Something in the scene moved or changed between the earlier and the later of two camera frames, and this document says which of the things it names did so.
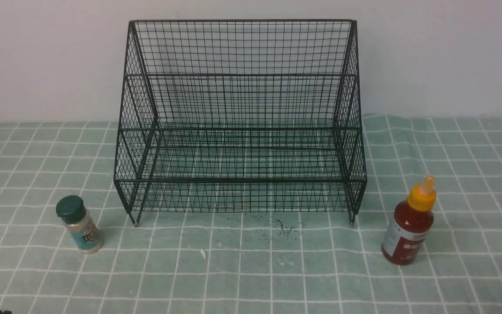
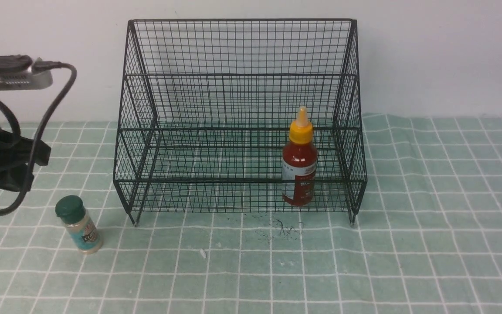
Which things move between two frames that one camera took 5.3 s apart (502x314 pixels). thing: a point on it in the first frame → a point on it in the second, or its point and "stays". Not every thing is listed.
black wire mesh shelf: [248, 116] stays
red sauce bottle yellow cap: [405, 236] → [300, 162]
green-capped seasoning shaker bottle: [72, 209] stays
